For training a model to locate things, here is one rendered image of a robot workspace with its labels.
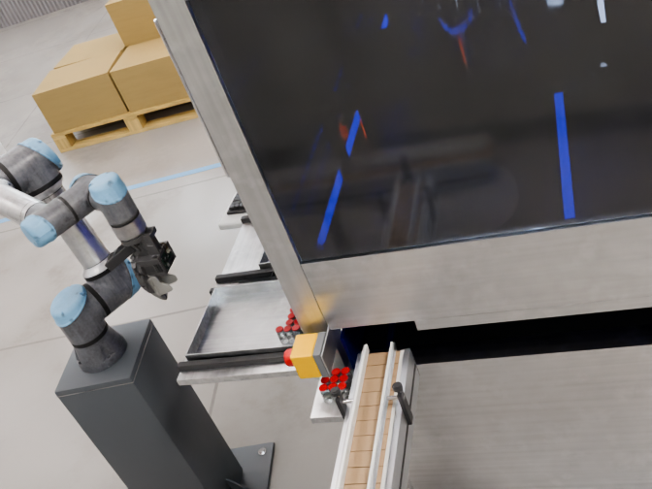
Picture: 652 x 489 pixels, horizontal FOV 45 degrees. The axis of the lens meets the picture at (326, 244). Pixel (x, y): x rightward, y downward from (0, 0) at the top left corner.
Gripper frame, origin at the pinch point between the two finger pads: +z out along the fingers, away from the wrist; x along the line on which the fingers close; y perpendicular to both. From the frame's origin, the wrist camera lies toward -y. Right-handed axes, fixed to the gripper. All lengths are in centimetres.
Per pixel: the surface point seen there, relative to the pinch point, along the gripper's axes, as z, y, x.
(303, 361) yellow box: 6.1, 40.9, -21.3
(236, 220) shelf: 27, -11, 68
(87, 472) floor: 108, -98, 28
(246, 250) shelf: 19.7, 4.3, 40.2
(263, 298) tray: 19.5, 16.0, 17.1
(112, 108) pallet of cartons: 86, -208, 321
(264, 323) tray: 19.5, 19.0, 6.9
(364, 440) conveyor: 15, 55, -36
